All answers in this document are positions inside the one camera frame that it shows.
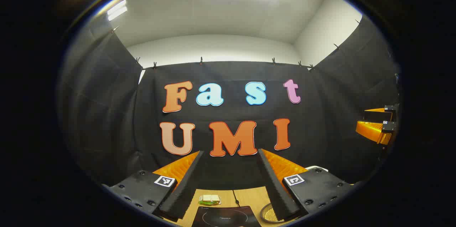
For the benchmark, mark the large soybean pile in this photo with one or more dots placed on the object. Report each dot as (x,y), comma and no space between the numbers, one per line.
(270,214)

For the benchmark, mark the small ceiling light panel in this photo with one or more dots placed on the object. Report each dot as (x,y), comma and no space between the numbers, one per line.
(117,10)

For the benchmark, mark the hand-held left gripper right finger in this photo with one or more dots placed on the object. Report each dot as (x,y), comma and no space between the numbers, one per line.
(272,187)

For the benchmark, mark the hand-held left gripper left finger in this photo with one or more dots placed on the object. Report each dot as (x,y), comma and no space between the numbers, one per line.
(187,191)

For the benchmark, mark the stainless steel pot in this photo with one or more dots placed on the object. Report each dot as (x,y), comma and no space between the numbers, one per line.
(263,212)

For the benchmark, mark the sandwich with lettuce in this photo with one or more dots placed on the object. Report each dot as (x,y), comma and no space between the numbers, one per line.
(210,198)

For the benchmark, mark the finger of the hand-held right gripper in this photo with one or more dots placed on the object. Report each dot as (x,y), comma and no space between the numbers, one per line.
(379,115)
(374,130)

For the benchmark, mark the small white plate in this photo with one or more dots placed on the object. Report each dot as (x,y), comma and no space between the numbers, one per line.
(200,202)

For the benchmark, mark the black backdrop cloth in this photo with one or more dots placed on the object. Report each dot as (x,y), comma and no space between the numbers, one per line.
(231,73)

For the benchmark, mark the black induction cooktop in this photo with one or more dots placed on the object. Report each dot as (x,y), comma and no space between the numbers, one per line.
(228,218)

